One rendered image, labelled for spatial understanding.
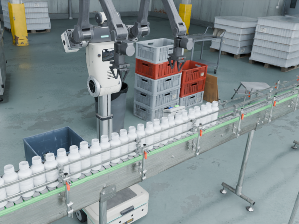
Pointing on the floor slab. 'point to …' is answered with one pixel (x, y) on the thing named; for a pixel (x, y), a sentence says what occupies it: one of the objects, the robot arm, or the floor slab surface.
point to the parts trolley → (203, 47)
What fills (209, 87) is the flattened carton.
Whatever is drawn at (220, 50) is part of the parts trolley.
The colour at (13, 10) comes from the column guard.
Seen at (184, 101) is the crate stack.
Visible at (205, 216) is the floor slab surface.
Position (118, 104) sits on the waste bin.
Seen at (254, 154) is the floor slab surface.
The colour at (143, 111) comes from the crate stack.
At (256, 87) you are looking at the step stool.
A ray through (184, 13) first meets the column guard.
